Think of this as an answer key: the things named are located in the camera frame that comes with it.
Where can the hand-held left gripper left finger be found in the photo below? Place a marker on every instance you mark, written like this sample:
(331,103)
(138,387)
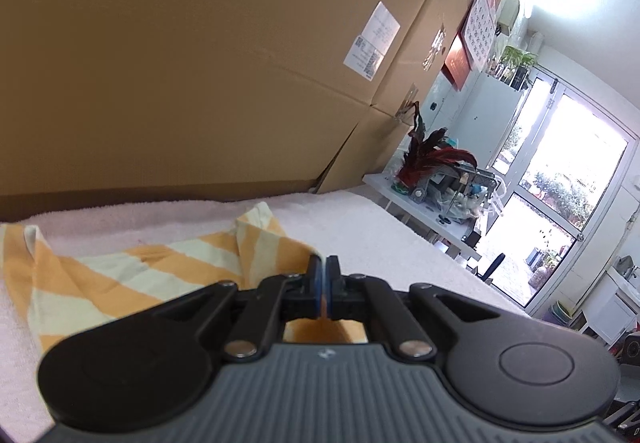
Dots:
(314,280)

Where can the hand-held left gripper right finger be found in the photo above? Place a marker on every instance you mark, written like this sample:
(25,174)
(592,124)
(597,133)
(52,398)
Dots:
(334,280)

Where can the orange white striped shirt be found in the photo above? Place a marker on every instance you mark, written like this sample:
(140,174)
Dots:
(125,273)

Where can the pink fleece blanket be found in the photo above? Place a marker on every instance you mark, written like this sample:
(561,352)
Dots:
(390,243)

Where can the white table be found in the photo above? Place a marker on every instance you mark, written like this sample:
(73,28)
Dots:
(430,218)

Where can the taped cardboard box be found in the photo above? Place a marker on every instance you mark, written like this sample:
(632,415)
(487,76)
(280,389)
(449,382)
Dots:
(425,33)
(365,148)

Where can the black chair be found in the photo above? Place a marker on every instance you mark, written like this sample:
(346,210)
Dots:
(492,268)

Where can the dark red feather duster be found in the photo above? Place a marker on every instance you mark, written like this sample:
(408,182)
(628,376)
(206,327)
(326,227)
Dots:
(430,153)

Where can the glass door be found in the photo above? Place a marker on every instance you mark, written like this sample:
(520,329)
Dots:
(565,183)

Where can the large labelled cardboard box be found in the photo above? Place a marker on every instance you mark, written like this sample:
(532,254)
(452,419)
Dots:
(175,48)

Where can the potted plants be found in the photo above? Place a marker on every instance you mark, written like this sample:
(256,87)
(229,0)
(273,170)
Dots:
(517,63)

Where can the red wall calendar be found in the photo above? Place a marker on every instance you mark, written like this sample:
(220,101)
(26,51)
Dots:
(475,23)

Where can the beige electrical wall box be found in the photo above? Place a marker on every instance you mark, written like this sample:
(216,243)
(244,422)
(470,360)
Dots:
(507,15)

